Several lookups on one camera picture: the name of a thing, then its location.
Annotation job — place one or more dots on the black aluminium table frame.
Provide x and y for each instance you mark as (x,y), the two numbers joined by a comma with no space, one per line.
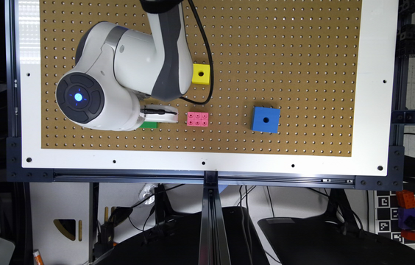
(211,221)

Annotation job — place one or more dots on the black office chair right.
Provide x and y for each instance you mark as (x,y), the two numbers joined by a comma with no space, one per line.
(334,237)

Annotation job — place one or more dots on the black white fiducial marker sheet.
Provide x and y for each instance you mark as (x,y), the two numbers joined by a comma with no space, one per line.
(386,217)

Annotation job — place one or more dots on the black block stack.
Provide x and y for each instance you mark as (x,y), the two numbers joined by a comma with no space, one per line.
(405,45)

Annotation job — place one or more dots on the blue cube block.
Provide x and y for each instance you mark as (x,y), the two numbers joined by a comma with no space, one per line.
(265,119)

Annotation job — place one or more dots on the black office chair left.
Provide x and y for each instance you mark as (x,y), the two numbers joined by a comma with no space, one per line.
(177,241)

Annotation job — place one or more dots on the pink studded brick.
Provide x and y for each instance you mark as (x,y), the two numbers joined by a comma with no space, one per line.
(197,119)

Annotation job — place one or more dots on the white board frame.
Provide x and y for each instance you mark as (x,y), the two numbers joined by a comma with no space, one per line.
(375,92)

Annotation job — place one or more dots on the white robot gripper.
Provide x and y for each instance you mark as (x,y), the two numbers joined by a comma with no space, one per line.
(160,113)

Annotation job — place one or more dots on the orange block on shelf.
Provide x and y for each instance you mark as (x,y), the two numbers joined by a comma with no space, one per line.
(406,199)

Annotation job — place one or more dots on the green cube block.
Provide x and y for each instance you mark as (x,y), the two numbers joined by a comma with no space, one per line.
(149,125)

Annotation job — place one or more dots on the yellow cube block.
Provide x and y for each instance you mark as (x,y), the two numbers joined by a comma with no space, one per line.
(201,74)

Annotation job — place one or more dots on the red block on shelf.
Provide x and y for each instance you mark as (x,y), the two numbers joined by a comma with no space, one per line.
(408,234)

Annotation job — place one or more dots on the black office chair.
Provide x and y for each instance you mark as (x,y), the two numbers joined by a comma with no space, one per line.
(334,237)
(177,241)

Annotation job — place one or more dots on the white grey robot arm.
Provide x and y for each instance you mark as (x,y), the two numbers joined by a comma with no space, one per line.
(124,77)

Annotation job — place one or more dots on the brown pegboard panel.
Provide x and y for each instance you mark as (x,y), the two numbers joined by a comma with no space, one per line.
(299,56)

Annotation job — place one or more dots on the purple block on shelf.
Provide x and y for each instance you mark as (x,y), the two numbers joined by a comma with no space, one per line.
(406,218)

